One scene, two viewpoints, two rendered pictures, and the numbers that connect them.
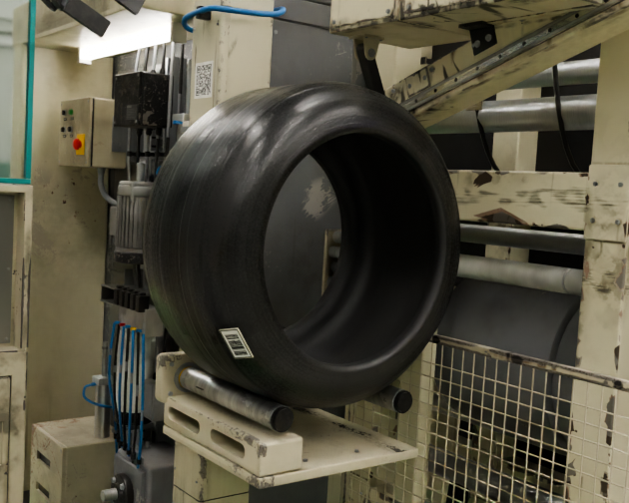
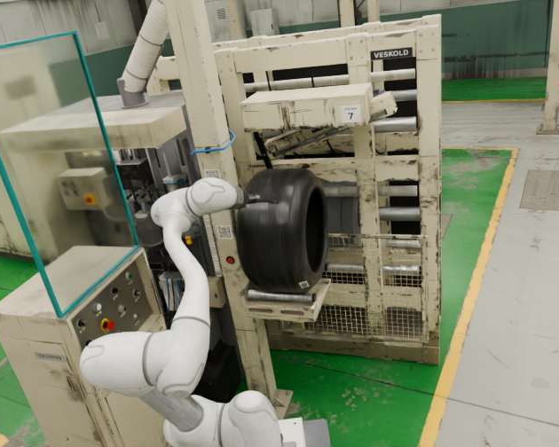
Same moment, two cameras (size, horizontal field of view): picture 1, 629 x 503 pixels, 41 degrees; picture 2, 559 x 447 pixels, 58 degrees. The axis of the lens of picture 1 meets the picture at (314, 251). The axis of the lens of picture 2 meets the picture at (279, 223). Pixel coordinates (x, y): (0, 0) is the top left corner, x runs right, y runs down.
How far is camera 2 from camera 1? 156 cm
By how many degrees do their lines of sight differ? 37
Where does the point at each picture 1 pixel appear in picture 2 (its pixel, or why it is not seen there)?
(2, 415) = not seen: hidden behind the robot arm
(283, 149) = (303, 215)
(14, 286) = (145, 291)
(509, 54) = (331, 133)
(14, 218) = (136, 263)
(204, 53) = (209, 165)
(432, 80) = (292, 141)
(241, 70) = (229, 168)
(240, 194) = (298, 239)
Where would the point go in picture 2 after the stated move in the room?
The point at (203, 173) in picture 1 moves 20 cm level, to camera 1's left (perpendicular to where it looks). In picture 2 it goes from (279, 234) to (240, 252)
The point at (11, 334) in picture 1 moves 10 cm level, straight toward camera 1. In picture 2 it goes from (150, 309) to (164, 315)
